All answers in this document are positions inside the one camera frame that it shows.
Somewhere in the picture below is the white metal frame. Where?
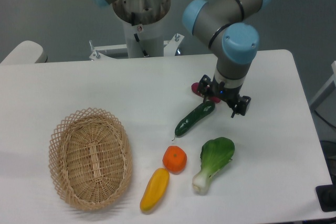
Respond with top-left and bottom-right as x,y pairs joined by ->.
309,61 -> 335,111

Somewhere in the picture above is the purple sweet potato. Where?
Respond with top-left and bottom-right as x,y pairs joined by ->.
191,82 -> 221,103

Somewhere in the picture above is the green bok choy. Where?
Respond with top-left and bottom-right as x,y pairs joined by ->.
192,137 -> 235,195

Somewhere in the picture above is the black device at table edge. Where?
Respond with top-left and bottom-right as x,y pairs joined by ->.
316,185 -> 335,212

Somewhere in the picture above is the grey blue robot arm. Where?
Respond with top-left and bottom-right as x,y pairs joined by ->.
95,0 -> 271,115

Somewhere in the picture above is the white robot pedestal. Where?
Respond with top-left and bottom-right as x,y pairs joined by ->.
89,0 -> 184,60

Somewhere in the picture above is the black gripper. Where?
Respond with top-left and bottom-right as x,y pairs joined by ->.
197,73 -> 251,118

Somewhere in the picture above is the white chair armrest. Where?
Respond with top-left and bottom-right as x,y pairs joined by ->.
1,40 -> 48,66

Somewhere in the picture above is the orange tangerine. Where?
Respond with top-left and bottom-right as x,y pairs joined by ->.
162,145 -> 187,174

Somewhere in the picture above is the woven wicker basket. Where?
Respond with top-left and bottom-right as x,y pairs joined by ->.
48,108 -> 132,211

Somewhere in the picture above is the green cucumber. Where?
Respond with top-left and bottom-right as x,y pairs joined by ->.
172,100 -> 215,142

